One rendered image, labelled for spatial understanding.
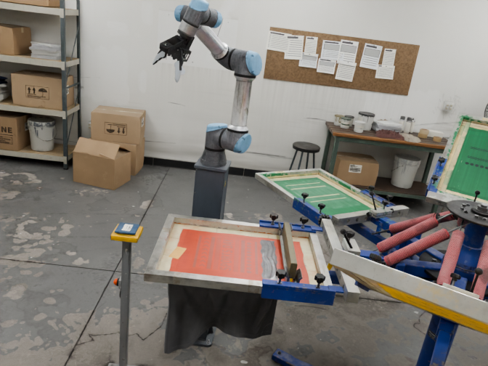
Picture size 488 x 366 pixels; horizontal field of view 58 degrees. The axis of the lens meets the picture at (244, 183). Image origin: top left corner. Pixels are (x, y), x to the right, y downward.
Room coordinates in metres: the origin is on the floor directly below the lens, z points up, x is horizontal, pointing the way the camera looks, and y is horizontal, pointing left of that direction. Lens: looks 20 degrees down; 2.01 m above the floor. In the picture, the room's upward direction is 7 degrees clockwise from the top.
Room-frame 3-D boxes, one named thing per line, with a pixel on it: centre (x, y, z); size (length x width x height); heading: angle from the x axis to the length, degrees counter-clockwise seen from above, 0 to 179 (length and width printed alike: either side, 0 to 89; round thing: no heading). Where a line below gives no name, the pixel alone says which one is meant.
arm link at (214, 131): (2.42, 0.18, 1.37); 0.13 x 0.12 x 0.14; 59
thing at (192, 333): (1.64, 0.02, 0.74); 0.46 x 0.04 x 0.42; 92
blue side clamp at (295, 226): (2.13, -0.26, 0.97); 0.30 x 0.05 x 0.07; 92
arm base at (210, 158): (2.42, 0.19, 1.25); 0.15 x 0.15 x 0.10
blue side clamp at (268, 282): (1.57, -0.28, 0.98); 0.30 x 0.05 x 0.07; 92
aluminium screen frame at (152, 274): (1.84, -0.03, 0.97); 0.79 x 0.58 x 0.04; 92
